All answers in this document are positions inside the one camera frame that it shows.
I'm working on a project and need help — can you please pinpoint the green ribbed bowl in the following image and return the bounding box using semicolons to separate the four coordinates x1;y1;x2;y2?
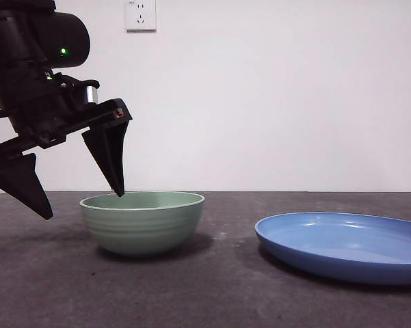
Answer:
79;191;206;258

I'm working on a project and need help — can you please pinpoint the white wall socket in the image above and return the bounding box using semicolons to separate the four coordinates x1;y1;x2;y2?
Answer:
124;0;157;34

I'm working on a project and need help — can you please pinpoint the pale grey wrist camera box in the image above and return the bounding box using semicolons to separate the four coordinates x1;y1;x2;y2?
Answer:
84;84;99;105

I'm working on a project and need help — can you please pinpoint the blue round plate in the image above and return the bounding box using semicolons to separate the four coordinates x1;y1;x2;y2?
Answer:
254;211;411;286

